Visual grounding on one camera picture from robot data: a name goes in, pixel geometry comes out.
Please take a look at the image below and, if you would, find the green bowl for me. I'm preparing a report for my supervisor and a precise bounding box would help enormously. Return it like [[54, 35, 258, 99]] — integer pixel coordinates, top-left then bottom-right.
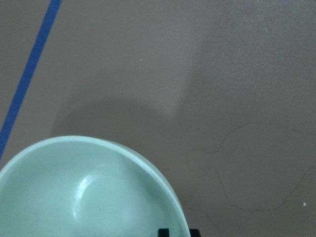
[[0, 136, 190, 237]]

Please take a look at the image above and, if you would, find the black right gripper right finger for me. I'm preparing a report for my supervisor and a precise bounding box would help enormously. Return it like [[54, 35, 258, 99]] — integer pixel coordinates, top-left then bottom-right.
[[189, 229, 200, 237]]

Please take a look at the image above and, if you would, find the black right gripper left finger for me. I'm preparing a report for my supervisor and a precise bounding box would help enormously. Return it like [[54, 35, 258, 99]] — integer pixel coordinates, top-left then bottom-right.
[[158, 229, 170, 237]]

